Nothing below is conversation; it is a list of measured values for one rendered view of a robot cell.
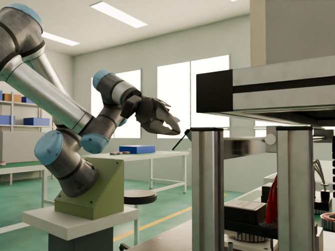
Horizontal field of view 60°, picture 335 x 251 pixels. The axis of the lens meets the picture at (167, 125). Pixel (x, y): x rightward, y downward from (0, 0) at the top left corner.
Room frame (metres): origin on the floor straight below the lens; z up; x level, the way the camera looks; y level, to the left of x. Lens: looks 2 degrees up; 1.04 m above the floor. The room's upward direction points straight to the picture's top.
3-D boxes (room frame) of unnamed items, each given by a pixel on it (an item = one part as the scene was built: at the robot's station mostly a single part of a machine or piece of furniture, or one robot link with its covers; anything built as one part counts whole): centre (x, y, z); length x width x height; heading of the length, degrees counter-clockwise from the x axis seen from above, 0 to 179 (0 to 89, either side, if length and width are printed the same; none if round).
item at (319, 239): (0.69, -0.33, 0.80); 0.07 x 0.05 x 0.06; 145
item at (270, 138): (0.57, -0.29, 1.04); 0.62 x 0.02 x 0.03; 145
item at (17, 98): (6.40, 3.52, 1.87); 0.40 x 0.36 x 0.17; 54
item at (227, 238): (0.77, -0.21, 0.78); 0.15 x 0.15 x 0.01; 55
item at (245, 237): (0.77, -0.21, 0.80); 0.11 x 0.11 x 0.04
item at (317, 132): (0.74, -0.40, 1.05); 0.06 x 0.04 x 0.04; 145
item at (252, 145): (0.61, -0.23, 1.03); 0.62 x 0.01 x 0.03; 145
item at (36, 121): (6.94, 3.13, 1.37); 0.42 x 0.42 x 0.19; 56
